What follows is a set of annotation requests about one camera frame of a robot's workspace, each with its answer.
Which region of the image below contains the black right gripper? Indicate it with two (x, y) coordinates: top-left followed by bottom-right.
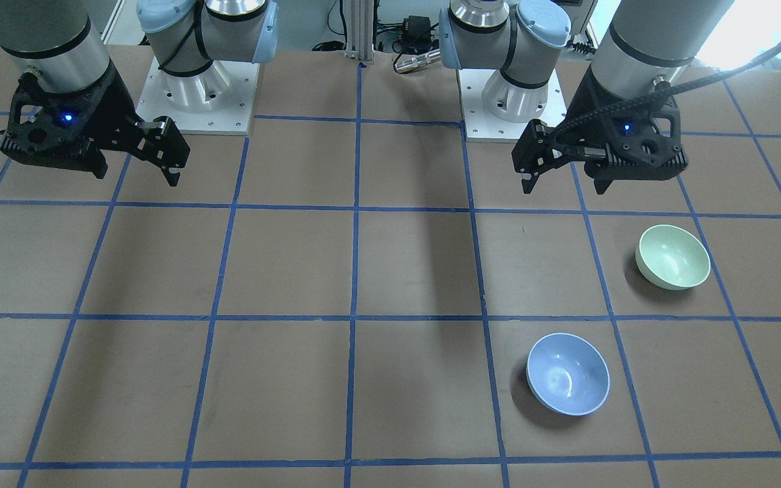
(108, 117), (191, 186)

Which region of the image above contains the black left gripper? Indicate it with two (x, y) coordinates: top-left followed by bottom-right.
(512, 119), (567, 195)

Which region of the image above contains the light green bowl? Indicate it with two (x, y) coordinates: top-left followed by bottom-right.
(635, 224), (712, 291)

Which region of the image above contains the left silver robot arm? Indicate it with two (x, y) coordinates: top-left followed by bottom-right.
(438, 1), (731, 194)

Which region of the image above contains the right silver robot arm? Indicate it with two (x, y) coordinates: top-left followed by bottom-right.
(0, 1), (278, 186)

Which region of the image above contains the light blue bowl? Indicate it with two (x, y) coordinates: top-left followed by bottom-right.
(525, 331), (611, 417)

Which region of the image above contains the silver metal connector plug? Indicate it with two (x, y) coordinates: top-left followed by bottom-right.
(393, 49), (442, 75)

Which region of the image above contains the black power adapter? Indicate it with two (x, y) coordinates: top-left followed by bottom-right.
(401, 16), (432, 43)

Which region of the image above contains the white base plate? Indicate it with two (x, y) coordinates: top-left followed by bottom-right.
(458, 69), (567, 143)
(136, 58), (262, 136)

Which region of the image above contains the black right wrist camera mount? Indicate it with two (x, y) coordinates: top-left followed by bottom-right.
(0, 61), (142, 179)

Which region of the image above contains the silver aluminium frame post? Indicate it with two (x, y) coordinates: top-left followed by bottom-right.
(341, 0), (375, 65)

